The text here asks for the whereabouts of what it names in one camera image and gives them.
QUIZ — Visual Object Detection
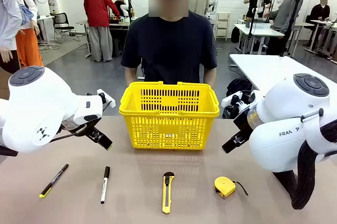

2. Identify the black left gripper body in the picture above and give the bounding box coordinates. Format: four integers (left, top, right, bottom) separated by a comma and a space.
61, 117, 103, 137

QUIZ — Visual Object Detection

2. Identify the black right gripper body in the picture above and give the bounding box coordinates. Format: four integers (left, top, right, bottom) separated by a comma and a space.
233, 110, 254, 141

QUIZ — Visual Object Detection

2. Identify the yellow tape measure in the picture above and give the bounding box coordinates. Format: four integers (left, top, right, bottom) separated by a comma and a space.
213, 176, 249, 199

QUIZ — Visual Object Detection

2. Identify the black pen with yellow tip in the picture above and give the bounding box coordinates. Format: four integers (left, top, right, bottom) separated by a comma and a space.
39, 163, 70, 199

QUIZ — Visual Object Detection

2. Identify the yellow utility knife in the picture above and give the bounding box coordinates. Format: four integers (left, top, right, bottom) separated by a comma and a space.
161, 171, 175, 215

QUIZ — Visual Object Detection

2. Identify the person's left forearm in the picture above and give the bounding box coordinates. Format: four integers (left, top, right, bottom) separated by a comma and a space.
203, 66, 217, 88

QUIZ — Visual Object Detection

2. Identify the person's right forearm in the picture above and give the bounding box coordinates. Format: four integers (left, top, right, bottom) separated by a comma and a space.
124, 66, 138, 87

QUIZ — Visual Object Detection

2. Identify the yellow plastic shopping basket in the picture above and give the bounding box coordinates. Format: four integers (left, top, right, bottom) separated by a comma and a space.
118, 81, 221, 151

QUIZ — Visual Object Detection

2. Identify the person in navy t-shirt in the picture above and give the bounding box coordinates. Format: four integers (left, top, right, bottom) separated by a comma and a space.
121, 0, 218, 85

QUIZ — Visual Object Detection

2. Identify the person in grey sweater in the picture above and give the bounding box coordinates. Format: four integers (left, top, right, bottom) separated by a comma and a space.
270, 0, 304, 56

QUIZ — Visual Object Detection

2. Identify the person in red hoodie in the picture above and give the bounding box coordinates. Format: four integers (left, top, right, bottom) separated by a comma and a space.
83, 0, 121, 63

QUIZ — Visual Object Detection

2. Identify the standing person in black shirt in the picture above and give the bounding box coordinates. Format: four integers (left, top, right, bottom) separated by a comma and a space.
243, 0, 272, 22

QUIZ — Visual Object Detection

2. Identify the seated person in black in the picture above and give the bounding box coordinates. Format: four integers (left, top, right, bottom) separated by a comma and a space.
307, 0, 332, 41

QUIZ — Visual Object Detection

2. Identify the white marker with black cap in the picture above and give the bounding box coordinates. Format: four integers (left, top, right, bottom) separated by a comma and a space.
100, 165, 111, 204

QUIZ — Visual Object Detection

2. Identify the large white table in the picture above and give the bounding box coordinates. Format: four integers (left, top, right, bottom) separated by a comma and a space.
229, 53, 337, 95

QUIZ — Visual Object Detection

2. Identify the black bag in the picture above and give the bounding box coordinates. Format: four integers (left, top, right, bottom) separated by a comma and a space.
231, 26, 241, 44

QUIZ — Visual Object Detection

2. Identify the white background work table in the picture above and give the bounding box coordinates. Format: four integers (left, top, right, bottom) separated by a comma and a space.
233, 23, 285, 55

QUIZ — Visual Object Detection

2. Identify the mannequin in orange pants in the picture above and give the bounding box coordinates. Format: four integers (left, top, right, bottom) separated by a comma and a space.
10, 0, 44, 68

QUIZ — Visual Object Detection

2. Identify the thin black stand pole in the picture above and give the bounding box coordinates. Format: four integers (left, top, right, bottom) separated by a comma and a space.
248, 0, 261, 55

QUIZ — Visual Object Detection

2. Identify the white drawer cabinet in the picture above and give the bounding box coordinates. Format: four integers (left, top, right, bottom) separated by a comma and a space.
215, 12, 231, 41

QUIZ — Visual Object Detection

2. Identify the black office chair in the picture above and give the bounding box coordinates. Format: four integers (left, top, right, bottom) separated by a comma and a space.
49, 12, 81, 45

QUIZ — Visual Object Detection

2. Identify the grey background work table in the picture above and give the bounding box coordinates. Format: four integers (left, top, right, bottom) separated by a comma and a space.
76, 19, 132, 59

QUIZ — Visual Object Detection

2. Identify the mannequin in light blue shirt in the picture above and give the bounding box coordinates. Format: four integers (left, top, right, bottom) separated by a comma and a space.
0, 0, 23, 75

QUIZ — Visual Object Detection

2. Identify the white and black background robot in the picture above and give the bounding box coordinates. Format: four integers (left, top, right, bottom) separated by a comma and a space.
108, 0, 132, 18

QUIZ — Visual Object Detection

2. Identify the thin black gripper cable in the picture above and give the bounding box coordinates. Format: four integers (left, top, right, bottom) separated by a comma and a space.
49, 125, 89, 143

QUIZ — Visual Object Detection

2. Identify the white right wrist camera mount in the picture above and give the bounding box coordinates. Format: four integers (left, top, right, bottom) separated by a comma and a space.
221, 90, 254, 112

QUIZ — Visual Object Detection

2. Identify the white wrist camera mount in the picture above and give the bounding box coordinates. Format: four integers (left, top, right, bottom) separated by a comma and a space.
221, 90, 254, 112
96, 89, 116, 109

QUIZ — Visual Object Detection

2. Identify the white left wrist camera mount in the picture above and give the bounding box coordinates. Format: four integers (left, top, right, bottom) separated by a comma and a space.
96, 89, 116, 109

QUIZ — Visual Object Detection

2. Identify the white cable strap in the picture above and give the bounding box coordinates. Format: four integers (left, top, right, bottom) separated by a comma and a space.
300, 108, 325, 123

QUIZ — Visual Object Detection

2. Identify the black braided cable bundle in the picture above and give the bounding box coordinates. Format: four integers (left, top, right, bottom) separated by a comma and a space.
273, 122, 337, 210

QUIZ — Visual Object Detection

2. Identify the black camera stand pole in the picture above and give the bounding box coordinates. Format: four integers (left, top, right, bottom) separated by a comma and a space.
278, 0, 304, 57

